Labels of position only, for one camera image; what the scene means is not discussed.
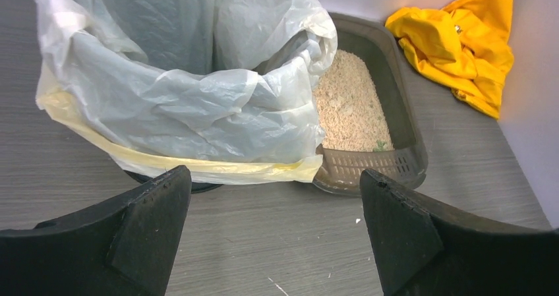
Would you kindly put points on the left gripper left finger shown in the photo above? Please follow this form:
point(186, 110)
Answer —
point(125, 245)

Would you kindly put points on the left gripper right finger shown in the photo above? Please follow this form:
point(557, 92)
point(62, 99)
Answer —
point(422, 246)

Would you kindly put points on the brown plastic litter box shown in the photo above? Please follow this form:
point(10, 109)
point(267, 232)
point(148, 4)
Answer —
point(407, 162)

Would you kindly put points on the beige cat litter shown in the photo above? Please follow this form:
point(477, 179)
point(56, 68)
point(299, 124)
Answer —
point(349, 109)

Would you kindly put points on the translucent white bin liner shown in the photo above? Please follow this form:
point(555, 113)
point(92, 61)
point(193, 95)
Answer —
point(224, 87)

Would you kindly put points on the yellow cloth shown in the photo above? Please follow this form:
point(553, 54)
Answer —
point(463, 46)

